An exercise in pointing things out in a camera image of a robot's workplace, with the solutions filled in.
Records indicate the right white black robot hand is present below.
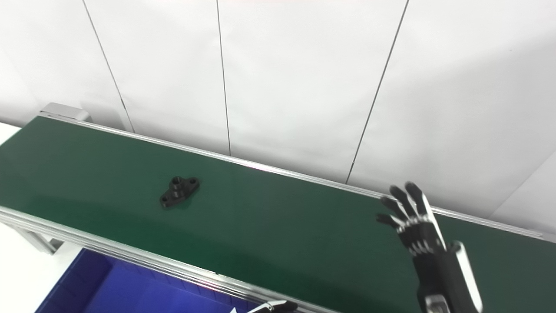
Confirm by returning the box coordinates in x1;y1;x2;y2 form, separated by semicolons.
376;182;483;313

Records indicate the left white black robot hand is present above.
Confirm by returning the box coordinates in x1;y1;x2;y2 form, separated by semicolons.
229;300;298;313

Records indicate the black flange part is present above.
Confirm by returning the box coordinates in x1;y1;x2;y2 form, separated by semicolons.
159;176;200;209

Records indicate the green conveyor belt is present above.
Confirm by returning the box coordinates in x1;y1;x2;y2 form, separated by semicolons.
0;103;556;313
0;115;556;313

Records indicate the blue plastic bin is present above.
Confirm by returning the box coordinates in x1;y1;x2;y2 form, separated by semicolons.
35;248;261;313

